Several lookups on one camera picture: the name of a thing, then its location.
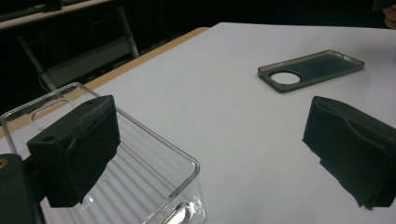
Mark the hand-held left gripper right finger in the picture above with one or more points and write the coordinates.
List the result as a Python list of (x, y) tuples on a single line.
[(351, 146)]

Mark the dark translucent phone case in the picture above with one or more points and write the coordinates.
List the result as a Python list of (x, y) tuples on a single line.
[(323, 67)]

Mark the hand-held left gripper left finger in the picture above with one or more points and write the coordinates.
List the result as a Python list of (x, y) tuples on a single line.
[(77, 140)]

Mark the background desk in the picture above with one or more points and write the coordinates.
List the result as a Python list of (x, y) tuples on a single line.
[(77, 7)]

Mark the black keyboard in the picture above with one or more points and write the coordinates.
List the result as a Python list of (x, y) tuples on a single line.
[(21, 13)]

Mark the clear plastic storage bin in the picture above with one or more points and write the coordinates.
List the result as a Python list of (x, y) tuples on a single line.
[(146, 174)]

